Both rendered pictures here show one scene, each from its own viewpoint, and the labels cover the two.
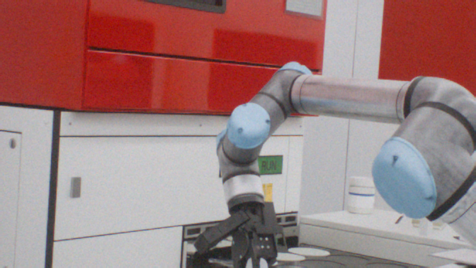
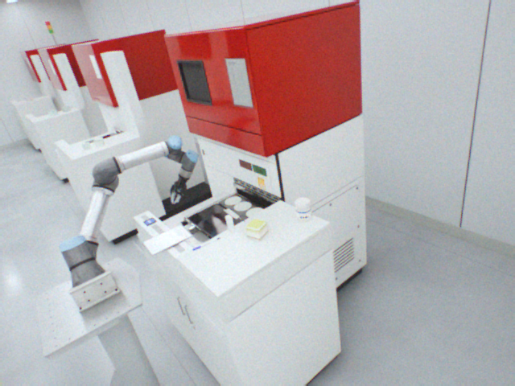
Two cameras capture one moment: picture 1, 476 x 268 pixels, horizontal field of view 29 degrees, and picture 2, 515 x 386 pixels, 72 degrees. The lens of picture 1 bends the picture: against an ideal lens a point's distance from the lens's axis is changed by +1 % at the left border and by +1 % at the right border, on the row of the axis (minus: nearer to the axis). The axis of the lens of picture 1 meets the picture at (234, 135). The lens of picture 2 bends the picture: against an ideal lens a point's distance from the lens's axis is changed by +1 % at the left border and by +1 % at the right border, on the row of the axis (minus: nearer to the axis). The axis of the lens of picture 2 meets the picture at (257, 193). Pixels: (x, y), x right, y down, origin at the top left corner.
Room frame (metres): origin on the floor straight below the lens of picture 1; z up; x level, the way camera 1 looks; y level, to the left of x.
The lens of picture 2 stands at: (2.76, -1.75, 1.88)
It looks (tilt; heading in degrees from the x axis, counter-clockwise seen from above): 28 degrees down; 109
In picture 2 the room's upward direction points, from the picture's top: 11 degrees counter-clockwise
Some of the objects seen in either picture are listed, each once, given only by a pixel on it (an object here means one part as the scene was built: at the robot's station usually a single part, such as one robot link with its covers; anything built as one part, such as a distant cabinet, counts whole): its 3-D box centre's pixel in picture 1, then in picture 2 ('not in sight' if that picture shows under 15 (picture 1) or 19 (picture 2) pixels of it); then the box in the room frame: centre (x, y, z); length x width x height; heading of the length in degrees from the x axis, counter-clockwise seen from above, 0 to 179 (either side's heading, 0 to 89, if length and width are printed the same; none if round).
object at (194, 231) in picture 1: (244, 224); (254, 188); (2.17, -0.04, 0.96); 0.44 x 0.01 x 0.02; 142
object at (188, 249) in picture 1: (244, 252); (256, 199); (2.17, -0.04, 0.89); 0.44 x 0.02 x 0.10; 142
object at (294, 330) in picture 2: not in sight; (237, 297); (2.05, -0.35, 0.41); 0.97 x 0.64 x 0.82; 142
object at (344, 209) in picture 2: not in sight; (290, 228); (2.25, 0.35, 0.41); 0.82 x 0.71 x 0.82; 142
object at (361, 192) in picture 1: (361, 195); (303, 209); (2.50, -0.36, 1.01); 0.07 x 0.07 x 0.10
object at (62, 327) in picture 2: not in sight; (96, 306); (1.54, -0.79, 0.75); 0.45 x 0.44 x 0.13; 48
